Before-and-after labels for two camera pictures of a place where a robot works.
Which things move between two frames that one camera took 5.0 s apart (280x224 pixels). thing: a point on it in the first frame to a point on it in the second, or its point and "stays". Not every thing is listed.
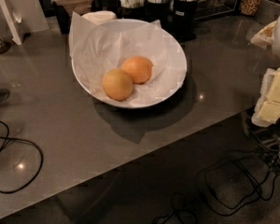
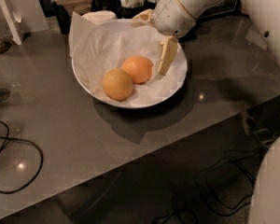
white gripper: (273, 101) to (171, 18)
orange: (118, 84) stays
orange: (139, 68) stays
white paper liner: (96, 49) stays
